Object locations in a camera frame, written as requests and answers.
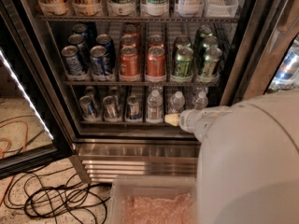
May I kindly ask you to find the front left orange can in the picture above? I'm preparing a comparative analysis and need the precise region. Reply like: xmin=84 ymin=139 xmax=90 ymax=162
xmin=120 ymin=46 xmax=138 ymax=77

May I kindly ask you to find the bottom left slim can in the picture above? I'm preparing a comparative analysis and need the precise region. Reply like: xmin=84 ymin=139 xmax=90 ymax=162
xmin=79 ymin=95 xmax=98 ymax=119

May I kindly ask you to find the closed right fridge door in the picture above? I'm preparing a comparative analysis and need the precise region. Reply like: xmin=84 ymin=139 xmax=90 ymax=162
xmin=218 ymin=0 xmax=299 ymax=105

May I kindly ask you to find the middle left blue can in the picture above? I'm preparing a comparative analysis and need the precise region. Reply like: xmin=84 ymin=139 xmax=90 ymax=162
xmin=68 ymin=34 xmax=89 ymax=61

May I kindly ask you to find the rear green can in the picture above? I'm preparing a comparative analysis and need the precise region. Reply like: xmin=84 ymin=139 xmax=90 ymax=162
xmin=195 ymin=25 xmax=213 ymax=41

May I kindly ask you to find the middle right orange can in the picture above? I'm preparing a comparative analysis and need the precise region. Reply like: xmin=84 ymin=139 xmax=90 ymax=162
xmin=148 ymin=35 xmax=164 ymax=48

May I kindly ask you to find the orange cable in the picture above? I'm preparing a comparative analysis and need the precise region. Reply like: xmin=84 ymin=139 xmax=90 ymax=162
xmin=0 ymin=119 xmax=30 ymax=205

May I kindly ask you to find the rear orange can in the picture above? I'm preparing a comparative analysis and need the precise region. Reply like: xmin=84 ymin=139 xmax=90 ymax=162
xmin=122 ymin=24 xmax=138 ymax=37

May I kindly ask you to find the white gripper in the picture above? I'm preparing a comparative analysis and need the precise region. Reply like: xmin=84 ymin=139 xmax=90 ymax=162
xmin=164 ymin=105 xmax=231 ymax=141

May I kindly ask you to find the blue can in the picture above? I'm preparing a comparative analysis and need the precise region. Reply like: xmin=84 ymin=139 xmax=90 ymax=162
xmin=72 ymin=23 xmax=90 ymax=39
xmin=68 ymin=34 xmax=89 ymax=61
xmin=90 ymin=45 xmax=113 ymax=76
xmin=61 ymin=45 xmax=86 ymax=77
xmin=96 ymin=34 xmax=116 ymax=59

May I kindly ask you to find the middle right green can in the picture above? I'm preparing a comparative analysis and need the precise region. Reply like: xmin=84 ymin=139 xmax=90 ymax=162
xmin=201 ymin=35 xmax=219 ymax=49

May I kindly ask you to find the front right orange can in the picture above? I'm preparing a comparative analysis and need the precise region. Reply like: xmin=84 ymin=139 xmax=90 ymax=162
xmin=147 ymin=46 xmax=165 ymax=77

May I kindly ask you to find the black cable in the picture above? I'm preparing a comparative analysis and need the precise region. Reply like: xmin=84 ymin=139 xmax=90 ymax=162
xmin=2 ymin=163 xmax=110 ymax=224

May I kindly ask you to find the orange can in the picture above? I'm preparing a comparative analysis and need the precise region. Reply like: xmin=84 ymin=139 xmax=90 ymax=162
xmin=120 ymin=46 xmax=138 ymax=77
xmin=147 ymin=46 xmax=165 ymax=77
xmin=148 ymin=35 xmax=164 ymax=48
xmin=122 ymin=24 xmax=138 ymax=37
xmin=120 ymin=35 xmax=136 ymax=48

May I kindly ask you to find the front left blue can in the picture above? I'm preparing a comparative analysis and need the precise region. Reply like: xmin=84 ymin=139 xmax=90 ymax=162
xmin=61 ymin=45 xmax=86 ymax=77

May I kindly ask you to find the open glass fridge door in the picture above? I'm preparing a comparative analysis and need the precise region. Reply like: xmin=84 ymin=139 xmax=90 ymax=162
xmin=0 ymin=0 xmax=72 ymax=179

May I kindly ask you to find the middle left orange can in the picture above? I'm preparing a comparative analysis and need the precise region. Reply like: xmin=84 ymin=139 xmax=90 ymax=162
xmin=120 ymin=35 xmax=136 ymax=48

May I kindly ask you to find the stainless steel display fridge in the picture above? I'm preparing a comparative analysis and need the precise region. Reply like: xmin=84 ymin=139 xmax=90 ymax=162
xmin=12 ymin=0 xmax=299 ymax=185

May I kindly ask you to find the green can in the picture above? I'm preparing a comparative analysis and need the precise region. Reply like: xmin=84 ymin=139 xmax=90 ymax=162
xmin=198 ymin=47 xmax=222 ymax=77
xmin=173 ymin=35 xmax=192 ymax=52
xmin=195 ymin=25 xmax=213 ymax=41
xmin=201 ymin=35 xmax=219 ymax=49
xmin=172 ymin=47 xmax=193 ymax=77

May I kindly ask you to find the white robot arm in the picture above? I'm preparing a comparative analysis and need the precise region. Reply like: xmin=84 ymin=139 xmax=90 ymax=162
xmin=164 ymin=90 xmax=299 ymax=224

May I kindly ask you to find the front right green can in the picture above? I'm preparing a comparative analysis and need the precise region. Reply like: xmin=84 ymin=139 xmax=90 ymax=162
xmin=198 ymin=47 xmax=222 ymax=77

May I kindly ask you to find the rear blue can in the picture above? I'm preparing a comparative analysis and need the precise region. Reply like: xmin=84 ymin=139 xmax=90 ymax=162
xmin=72 ymin=23 xmax=90 ymax=39

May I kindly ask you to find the empty white shelf tray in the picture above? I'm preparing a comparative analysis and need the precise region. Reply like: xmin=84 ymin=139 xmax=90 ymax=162
xmin=204 ymin=0 xmax=238 ymax=18

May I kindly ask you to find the front left green can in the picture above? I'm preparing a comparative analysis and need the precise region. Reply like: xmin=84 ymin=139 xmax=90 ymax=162
xmin=172 ymin=47 xmax=193 ymax=77

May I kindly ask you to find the water bottle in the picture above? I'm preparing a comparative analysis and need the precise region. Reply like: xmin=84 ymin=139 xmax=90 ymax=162
xmin=192 ymin=91 xmax=208 ymax=110
xmin=169 ymin=91 xmax=185 ymax=114
xmin=147 ymin=90 xmax=163 ymax=120

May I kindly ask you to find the middle left green can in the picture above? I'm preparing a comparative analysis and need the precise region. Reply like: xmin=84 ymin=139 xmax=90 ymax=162
xmin=173 ymin=35 xmax=192 ymax=52

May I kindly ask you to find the clear bin pink wrap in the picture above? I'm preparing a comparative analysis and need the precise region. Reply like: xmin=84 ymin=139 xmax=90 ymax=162
xmin=107 ymin=175 xmax=197 ymax=224

